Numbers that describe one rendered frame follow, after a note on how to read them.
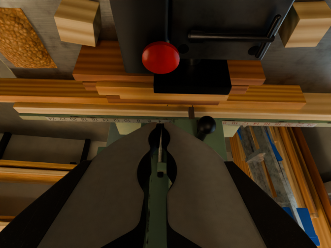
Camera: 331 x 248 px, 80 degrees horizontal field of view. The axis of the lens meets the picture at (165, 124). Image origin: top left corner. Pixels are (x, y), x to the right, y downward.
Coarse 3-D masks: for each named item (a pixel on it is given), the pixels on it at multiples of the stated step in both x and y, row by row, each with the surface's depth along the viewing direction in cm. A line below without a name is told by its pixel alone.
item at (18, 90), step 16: (0, 80) 35; (16, 80) 35; (32, 80) 36; (48, 80) 36; (64, 80) 36; (0, 96) 34; (16, 96) 34; (32, 96) 34; (48, 96) 34; (64, 96) 34; (80, 96) 34; (96, 96) 34; (240, 96) 34; (256, 96) 34; (272, 96) 34; (288, 96) 34
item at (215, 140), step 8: (176, 120) 27; (184, 120) 27; (192, 120) 27; (216, 120) 27; (184, 128) 26; (192, 128) 26; (216, 128) 27; (208, 136) 26; (216, 136) 26; (208, 144) 25; (216, 144) 25; (224, 144) 25; (224, 152) 25; (168, 184) 35
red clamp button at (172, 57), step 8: (144, 48) 15; (152, 48) 15; (160, 48) 15; (168, 48) 15; (144, 56) 15; (152, 56) 15; (160, 56) 15; (168, 56) 15; (176, 56) 15; (144, 64) 16; (152, 64) 16; (160, 64) 16; (168, 64) 16; (176, 64) 16; (160, 72) 17; (168, 72) 17
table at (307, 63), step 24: (0, 0) 24; (24, 0) 24; (48, 0) 24; (96, 0) 24; (312, 0) 23; (48, 24) 26; (48, 48) 30; (72, 48) 30; (288, 48) 29; (312, 48) 29; (24, 72) 34; (48, 72) 34; (72, 72) 34; (264, 72) 33; (288, 72) 33; (312, 72) 33
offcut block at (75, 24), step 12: (72, 0) 23; (84, 0) 23; (60, 12) 22; (72, 12) 22; (84, 12) 22; (96, 12) 23; (60, 24) 22; (72, 24) 22; (84, 24) 22; (96, 24) 23; (60, 36) 23; (72, 36) 23; (84, 36) 23; (96, 36) 24
